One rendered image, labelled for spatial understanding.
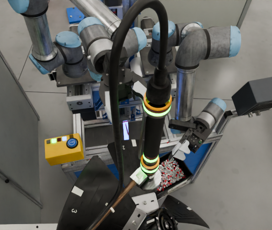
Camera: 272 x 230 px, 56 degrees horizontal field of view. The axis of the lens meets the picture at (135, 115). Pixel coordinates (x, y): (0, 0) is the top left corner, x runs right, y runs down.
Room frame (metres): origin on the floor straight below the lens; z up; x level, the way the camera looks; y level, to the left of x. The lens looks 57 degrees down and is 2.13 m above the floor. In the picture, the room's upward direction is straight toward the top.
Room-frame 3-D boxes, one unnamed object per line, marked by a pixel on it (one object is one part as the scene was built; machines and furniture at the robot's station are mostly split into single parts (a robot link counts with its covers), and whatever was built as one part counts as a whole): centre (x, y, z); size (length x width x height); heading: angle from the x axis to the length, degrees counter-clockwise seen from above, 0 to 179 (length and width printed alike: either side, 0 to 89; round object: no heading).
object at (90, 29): (0.58, 0.12, 1.64); 0.11 x 0.08 x 0.09; 23
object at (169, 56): (1.10, -0.15, 1.09); 0.15 x 0.15 x 0.10
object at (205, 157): (0.70, -0.47, 0.39); 0.04 x 0.04 x 0.78; 13
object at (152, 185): (0.23, -0.03, 1.50); 0.09 x 0.07 x 0.10; 138
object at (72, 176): (0.51, 0.37, 0.39); 0.04 x 0.04 x 0.78; 13
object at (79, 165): (0.61, -0.05, 0.82); 0.90 x 0.04 x 0.08; 103
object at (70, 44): (1.02, 0.35, 1.20); 0.13 x 0.12 x 0.14; 132
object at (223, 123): (0.70, -0.47, 0.96); 0.03 x 0.03 x 0.20; 13
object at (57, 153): (0.52, 0.34, 1.02); 0.16 x 0.10 x 0.11; 103
